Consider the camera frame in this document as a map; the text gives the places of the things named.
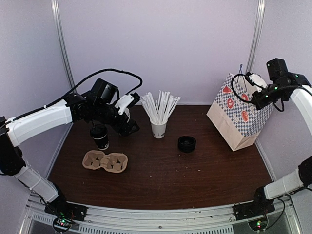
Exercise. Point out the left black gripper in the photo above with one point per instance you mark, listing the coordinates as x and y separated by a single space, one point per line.
125 131

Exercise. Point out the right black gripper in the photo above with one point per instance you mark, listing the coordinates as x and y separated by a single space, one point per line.
260 103

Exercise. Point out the single black paper cup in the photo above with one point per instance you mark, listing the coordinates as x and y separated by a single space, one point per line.
103 143

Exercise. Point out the black coffee cup lid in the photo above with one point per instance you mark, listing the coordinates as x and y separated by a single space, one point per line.
98 131

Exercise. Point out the cardboard cup carrier tray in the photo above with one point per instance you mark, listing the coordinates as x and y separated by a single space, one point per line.
113 162

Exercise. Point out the checkered paper takeout bag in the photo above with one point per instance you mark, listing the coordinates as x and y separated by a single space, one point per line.
237 120

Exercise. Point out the stack of black lids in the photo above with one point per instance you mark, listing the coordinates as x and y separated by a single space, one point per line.
186 144

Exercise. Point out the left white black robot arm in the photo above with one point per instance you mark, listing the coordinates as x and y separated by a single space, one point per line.
94 106

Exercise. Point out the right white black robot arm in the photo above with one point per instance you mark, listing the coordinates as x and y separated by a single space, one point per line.
285 86

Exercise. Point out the bundle of wrapped white straws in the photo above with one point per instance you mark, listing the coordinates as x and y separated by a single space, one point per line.
160 109

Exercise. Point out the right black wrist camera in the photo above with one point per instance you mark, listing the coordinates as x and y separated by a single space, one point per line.
256 81

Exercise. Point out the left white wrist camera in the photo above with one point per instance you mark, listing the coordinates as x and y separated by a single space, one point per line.
124 104

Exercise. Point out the right aluminium corner post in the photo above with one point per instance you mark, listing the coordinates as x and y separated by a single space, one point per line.
258 26

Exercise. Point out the aluminium corner post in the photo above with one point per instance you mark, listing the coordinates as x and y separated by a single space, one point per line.
258 26
61 41

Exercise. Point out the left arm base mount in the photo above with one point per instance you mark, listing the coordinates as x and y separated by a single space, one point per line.
69 211

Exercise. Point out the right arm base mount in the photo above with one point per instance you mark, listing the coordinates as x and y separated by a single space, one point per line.
250 210

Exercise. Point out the left aluminium corner post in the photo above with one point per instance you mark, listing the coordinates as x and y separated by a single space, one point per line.
61 41

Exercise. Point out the aluminium front frame rail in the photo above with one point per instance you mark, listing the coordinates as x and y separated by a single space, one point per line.
212 220

